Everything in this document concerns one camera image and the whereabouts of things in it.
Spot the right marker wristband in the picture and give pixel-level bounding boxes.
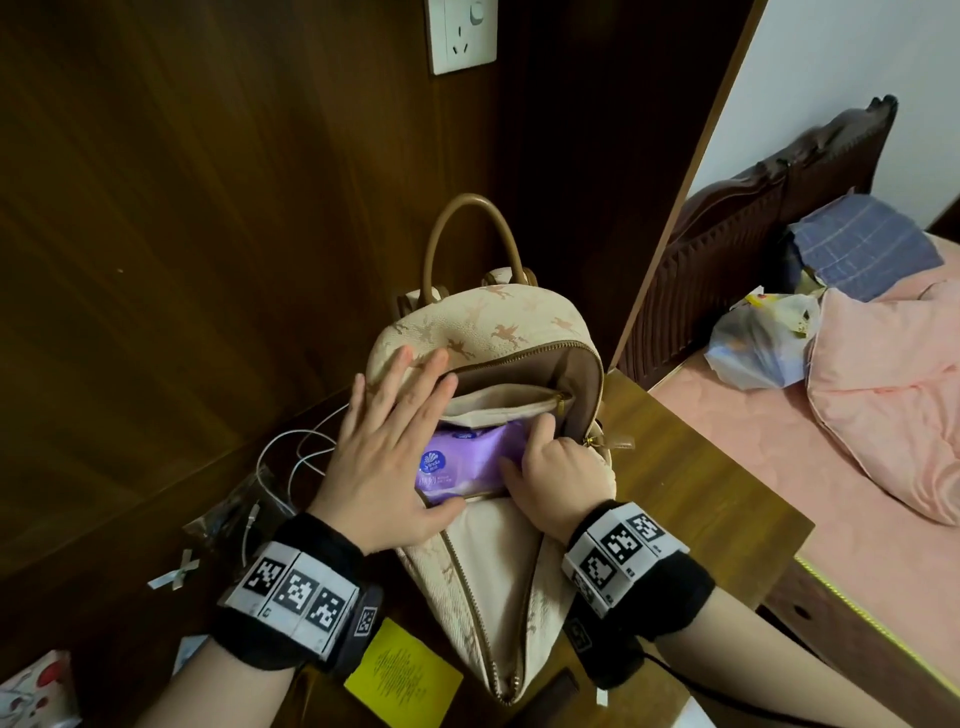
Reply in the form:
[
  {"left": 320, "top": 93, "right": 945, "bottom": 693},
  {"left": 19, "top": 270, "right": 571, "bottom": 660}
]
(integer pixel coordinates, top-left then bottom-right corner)
[{"left": 560, "top": 500, "right": 716, "bottom": 643}]

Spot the black stick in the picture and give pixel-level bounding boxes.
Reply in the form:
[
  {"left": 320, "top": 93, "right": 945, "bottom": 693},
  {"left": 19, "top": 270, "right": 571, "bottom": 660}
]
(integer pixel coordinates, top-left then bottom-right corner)
[{"left": 524, "top": 667, "right": 583, "bottom": 728}]

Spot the dark wooden bed headboard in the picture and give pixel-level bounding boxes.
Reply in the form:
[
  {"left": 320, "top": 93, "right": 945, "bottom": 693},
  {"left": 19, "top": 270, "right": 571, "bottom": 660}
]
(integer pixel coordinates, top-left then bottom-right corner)
[{"left": 614, "top": 93, "right": 900, "bottom": 391}]

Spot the clear bag with dark contents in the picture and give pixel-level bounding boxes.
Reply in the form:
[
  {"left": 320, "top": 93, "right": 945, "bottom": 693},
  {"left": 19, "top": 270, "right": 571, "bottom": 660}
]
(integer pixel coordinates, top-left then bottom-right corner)
[{"left": 182, "top": 464, "right": 298, "bottom": 553}]

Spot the white plastic bag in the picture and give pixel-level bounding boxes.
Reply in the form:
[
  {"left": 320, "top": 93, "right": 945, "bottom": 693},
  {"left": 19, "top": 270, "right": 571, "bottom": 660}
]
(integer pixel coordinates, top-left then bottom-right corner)
[{"left": 702, "top": 284, "right": 825, "bottom": 393}]

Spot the pink quilt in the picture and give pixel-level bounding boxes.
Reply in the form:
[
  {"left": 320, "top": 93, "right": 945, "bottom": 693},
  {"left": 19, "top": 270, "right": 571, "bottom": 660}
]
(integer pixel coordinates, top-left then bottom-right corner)
[{"left": 803, "top": 278, "right": 960, "bottom": 528}]

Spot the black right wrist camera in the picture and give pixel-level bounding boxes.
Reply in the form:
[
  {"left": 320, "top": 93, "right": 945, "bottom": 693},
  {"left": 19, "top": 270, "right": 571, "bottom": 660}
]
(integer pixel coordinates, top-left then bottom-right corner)
[{"left": 566, "top": 599, "right": 648, "bottom": 691}]

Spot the person's right forearm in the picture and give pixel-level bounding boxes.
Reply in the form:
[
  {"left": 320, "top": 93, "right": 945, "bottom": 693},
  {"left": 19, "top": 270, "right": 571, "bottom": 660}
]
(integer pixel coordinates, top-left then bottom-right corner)
[{"left": 652, "top": 584, "right": 894, "bottom": 728}]

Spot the brown wooden bed rail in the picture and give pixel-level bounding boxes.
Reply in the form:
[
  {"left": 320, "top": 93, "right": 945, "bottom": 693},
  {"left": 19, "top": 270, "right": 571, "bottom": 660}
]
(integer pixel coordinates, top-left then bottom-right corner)
[{"left": 761, "top": 558, "right": 960, "bottom": 728}]

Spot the purple tissue pack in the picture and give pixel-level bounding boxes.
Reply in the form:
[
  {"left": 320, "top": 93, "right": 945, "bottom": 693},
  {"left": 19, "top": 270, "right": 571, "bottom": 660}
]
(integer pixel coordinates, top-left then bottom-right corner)
[{"left": 414, "top": 419, "right": 534, "bottom": 505}]

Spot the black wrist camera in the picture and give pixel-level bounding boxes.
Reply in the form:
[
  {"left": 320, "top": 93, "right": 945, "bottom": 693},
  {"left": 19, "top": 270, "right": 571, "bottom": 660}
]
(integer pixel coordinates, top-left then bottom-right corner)
[
  {"left": 329, "top": 584, "right": 385, "bottom": 682},
  {"left": 566, "top": 599, "right": 648, "bottom": 691}
]

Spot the blue plaid pillow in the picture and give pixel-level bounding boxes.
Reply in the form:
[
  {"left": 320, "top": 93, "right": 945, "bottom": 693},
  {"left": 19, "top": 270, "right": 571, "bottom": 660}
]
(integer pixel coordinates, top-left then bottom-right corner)
[{"left": 787, "top": 193, "right": 946, "bottom": 304}]

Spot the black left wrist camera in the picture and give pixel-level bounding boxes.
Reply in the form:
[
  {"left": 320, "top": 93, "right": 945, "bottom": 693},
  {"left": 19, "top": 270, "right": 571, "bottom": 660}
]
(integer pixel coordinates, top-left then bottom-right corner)
[{"left": 329, "top": 584, "right": 385, "bottom": 682}]

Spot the marker wristband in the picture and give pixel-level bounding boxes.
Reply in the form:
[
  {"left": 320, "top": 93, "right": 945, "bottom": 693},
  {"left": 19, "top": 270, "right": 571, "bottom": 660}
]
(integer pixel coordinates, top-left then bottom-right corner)
[
  {"left": 209, "top": 513, "right": 367, "bottom": 673},
  {"left": 560, "top": 500, "right": 716, "bottom": 643}
]

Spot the person's left hand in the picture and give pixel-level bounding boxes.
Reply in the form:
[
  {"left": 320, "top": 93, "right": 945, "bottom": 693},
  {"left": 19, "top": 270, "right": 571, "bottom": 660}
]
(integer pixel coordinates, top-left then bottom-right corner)
[{"left": 307, "top": 344, "right": 468, "bottom": 558}]

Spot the beige horse-print backpack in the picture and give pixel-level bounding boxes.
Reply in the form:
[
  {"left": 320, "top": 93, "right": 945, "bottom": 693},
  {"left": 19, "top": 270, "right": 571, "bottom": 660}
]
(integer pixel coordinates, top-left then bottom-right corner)
[{"left": 365, "top": 192, "right": 635, "bottom": 706}]

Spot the yellow box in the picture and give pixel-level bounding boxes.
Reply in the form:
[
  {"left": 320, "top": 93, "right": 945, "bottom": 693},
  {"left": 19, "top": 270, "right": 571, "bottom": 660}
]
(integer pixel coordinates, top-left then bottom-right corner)
[{"left": 343, "top": 617, "right": 465, "bottom": 728}]

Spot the person's right hand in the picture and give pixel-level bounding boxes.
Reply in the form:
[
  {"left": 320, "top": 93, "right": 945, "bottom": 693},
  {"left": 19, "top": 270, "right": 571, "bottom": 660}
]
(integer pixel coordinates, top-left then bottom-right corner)
[{"left": 498, "top": 412, "right": 618, "bottom": 547}]

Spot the white coiled cable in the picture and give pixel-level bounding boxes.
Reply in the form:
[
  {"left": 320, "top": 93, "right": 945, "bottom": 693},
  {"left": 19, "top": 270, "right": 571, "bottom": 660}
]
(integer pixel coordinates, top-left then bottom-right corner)
[{"left": 239, "top": 401, "right": 354, "bottom": 570}]

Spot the small white ribbon cross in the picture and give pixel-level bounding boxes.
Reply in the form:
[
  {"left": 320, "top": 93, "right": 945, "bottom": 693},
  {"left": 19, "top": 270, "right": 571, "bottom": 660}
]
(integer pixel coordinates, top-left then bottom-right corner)
[{"left": 146, "top": 548, "right": 202, "bottom": 592}]

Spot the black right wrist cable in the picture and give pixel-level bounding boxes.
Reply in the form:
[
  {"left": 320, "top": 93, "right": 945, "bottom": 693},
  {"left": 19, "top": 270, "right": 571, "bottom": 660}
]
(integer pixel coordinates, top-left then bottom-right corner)
[{"left": 641, "top": 650, "right": 841, "bottom": 728}]

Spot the white wall socket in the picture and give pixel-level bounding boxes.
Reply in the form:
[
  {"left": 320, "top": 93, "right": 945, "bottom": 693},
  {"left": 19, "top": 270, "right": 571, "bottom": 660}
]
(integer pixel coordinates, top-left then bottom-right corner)
[{"left": 425, "top": 0, "right": 499, "bottom": 76}]

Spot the small red-print packet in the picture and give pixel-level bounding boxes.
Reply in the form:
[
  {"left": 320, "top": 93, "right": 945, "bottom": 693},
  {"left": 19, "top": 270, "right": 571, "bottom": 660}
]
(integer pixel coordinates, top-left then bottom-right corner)
[{"left": 172, "top": 633, "right": 211, "bottom": 676}]

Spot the left marker wristband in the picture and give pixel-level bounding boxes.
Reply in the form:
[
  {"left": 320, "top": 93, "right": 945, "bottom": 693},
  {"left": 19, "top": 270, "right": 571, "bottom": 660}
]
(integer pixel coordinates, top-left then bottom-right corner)
[{"left": 209, "top": 513, "right": 367, "bottom": 673}]

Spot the white red-print box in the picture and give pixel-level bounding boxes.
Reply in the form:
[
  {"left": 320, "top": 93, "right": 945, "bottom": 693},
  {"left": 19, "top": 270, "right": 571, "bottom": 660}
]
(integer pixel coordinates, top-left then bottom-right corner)
[{"left": 0, "top": 649, "right": 82, "bottom": 728}]

